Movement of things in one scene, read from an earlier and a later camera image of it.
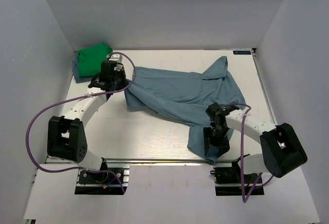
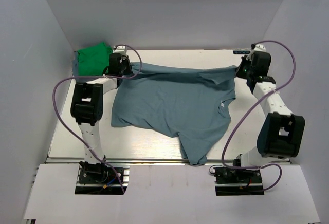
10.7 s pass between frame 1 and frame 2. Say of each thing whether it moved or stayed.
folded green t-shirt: stayed
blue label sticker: stayed
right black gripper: moved
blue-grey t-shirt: moved
